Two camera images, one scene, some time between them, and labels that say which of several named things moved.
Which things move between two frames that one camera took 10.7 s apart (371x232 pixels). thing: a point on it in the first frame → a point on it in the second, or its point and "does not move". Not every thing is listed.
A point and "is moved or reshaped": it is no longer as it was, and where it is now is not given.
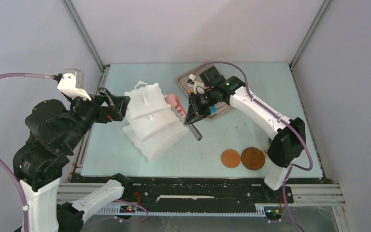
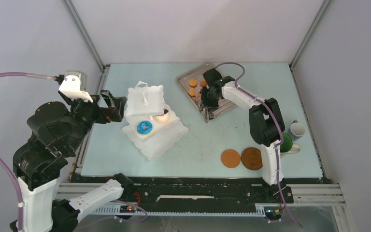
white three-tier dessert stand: x=150 y=124 does not move
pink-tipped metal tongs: x=174 y=100 is moved or reshaped
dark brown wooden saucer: x=252 y=158 does not move
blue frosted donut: x=213 y=109 is moved or reshaped
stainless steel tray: x=189 y=82 does not move
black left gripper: x=117 y=108 does not move
